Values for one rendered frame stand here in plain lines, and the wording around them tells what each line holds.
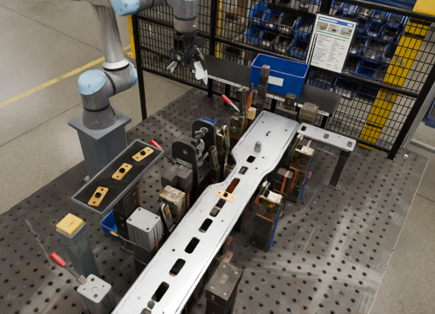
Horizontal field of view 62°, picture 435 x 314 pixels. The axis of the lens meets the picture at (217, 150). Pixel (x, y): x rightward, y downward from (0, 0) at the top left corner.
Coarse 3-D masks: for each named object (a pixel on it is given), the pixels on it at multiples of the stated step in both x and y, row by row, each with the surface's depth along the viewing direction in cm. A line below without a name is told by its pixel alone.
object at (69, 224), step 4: (68, 216) 118; (72, 216) 119; (64, 220) 117; (68, 220) 117; (72, 220) 117; (76, 220) 118; (80, 220) 118; (60, 224) 116; (64, 224) 116; (68, 224) 116; (72, 224) 116; (76, 224) 116; (80, 224) 117; (60, 228) 115; (64, 228) 115; (68, 228) 115; (72, 228) 115; (76, 228) 116; (68, 232) 114; (72, 232) 115
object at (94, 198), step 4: (100, 188) 128; (104, 188) 128; (96, 192) 125; (100, 192) 126; (104, 192) 127; (92, 196) 125; (96, 196) 124; (100, 196) 125; (92, 200) 124; (96, 200) 124; (100, 200) 124; (88, 204) 123; (92, 204) 122; (96, 204) 123
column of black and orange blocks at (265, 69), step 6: (264, 66) 194; (264, 72) 194; (264, 78) 197; (264, 84) 199; (258, 90) 203; (264, 90) 201; (258, 96) 206; (264, 96) 206; (258, 102) 210; (258, 108) 210; (258, 114) 213
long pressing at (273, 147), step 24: (264, 120) 190; (288, 120) 192; (240, 144) 175; (264, 144) 176; (288, 144) 178; (240, 168) 163; (264, 168) 163; (240, 192) 152; (192, 216) 141; (216, 216) 142; (168, 240) 132; (216, 240) 134; (168, 264) 125; (192, 264) 126; (144, 288) 118; (168, 288) 119; (192, 288) 120; (120, 312) 112; (168, 312) 113
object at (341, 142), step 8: (312, 128) 188; (320, 128) 188; (304, 136) 184; (312, 136) 183; (320, 136) 183; (336, 136) 184; (344, 136) 184; (328, 144) 180; (336, 144) 179; (344, 144) 179; (352, 144) 180
